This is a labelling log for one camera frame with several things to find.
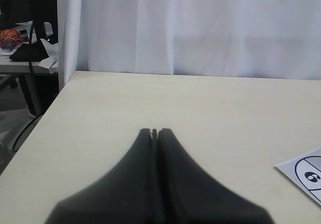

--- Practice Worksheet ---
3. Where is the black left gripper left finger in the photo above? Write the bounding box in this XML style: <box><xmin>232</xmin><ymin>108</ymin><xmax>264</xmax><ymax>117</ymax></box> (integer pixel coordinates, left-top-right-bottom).
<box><xmin>46</xmin><ymin>129</ymin><xmax>161</xmax><ymax>223</ymax></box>

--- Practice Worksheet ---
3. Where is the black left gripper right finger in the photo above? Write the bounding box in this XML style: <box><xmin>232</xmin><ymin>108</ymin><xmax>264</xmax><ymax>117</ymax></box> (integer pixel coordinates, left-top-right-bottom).
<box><xmin>156</xmin><ymin>129</ymin><xmax>273</xmax><ymax>223</ymax></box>

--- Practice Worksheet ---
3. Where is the printed paper game board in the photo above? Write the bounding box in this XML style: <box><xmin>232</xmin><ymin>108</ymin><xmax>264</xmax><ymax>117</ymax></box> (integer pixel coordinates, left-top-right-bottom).
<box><xmin>275</xmin><ymin>147</ymin><xmax>320</xmax><ymax>205</ymax></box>

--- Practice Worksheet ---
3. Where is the crumpled white paper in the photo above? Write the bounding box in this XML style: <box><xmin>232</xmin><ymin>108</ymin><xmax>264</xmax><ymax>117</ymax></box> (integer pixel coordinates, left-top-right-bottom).
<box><xmin>39</xmin><ymin>39</ymin><xmax>59</xmax><ymax>74</ymax></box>

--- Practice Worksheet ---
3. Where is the grey side table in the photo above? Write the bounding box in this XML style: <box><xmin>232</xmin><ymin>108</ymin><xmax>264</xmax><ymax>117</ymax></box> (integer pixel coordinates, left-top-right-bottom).
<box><xmin>1</xmin><ymin>58</ymin><xmax>58</xmax><ymax>115</ymax></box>

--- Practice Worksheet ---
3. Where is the white curtain backdrop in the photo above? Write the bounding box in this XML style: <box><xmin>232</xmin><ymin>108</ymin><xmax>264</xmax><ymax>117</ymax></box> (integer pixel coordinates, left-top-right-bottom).
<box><xmin>57</xmin><ymin>0</ymin><xmax>320</xmax><ymax>86</ymax></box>

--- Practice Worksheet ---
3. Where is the orange basketball toy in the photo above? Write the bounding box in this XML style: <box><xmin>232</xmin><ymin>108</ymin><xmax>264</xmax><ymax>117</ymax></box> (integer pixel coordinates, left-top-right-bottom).
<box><xmin>1</xmin><ymin>29</ymin><xmax>20</xmax><ymax>40</ymax></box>

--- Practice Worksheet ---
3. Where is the black monitor stand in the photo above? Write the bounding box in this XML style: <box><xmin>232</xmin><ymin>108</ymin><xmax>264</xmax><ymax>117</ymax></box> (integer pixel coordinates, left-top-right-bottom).
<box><xmin>6</xmin><ymin>0</ymin><xmax>58</xmax><ymax>62</ymax></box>

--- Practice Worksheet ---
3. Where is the black cable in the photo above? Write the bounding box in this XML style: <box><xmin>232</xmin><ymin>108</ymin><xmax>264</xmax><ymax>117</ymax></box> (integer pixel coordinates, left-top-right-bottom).
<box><xmin>12</xmin><ymin>20</ymin><xmax>43</xmax><ymax>152</ymax></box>

